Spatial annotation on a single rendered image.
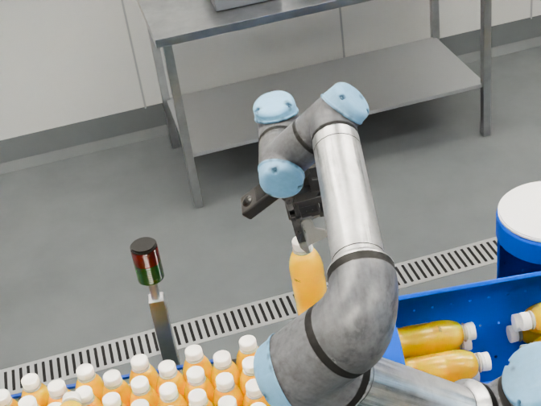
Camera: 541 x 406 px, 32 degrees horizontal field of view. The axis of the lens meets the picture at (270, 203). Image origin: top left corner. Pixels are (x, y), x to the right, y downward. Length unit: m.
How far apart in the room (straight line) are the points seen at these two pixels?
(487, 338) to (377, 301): 0.99
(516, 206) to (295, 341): 1.40
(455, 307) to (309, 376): 0.92
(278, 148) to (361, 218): 0.27
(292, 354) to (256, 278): 2.81
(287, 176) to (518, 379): 0.49
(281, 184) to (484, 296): 0.76
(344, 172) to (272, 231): 2.97
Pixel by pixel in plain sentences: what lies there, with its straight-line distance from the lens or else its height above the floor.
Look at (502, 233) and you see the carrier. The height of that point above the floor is 1.01.
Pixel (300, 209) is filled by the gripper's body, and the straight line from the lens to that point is 1.80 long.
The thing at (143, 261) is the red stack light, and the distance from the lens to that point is 2.23.
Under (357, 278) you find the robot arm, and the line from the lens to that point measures 1.29.
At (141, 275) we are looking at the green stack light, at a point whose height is 1.19.
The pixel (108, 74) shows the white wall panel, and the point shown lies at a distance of 5.20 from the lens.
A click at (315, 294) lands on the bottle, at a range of 1.94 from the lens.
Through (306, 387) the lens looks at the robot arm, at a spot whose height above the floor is 1.60.
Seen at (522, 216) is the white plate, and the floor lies 1.04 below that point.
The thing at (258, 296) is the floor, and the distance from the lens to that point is 4.02.
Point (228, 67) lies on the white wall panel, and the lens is 5.30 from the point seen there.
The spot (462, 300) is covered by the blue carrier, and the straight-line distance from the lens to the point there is 2.18.
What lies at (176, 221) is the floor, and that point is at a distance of 4.56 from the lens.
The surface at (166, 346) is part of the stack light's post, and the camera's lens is 2.41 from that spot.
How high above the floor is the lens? 2.53
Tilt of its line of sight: 34 degrees down
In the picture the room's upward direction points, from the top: 8 degrees counter-clockwise
